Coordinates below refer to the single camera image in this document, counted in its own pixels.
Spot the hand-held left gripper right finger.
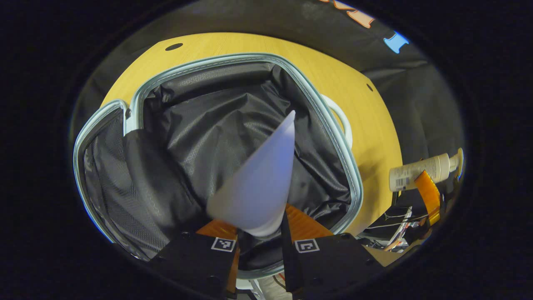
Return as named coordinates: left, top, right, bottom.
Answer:
left=280, top=203, right=386, bottom=300

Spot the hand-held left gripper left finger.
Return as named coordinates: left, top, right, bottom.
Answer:
left=149, top=219, right=241, bottom=300

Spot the white pump bottle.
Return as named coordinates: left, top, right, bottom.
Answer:
left=389, top=148, right=464, bottom=192

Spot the white cone-shaped tube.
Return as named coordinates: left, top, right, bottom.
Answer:
left=207, top=110, right=297, bottom=238

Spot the light blue cloud-shaped suitcase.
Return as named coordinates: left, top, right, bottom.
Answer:
left=73, top=52, right=364, bottom=280

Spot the black backdrop cloth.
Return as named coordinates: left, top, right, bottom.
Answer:
left=69, top=0, right=466, bottom=200

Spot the tangle of thin cables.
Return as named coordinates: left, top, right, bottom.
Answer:
left=360, top=206, right=433, bottom=253

